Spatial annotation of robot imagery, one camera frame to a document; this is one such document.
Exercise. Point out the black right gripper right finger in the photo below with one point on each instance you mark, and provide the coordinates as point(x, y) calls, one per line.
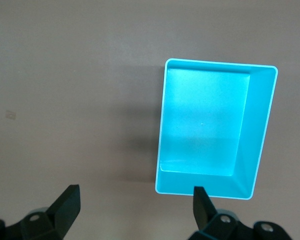
point(202, 212)

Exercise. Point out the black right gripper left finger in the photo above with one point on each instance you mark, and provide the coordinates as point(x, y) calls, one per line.
point(65, 212)

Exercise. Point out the blue plastic box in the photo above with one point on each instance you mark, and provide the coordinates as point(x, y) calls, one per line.
point(205, 120)

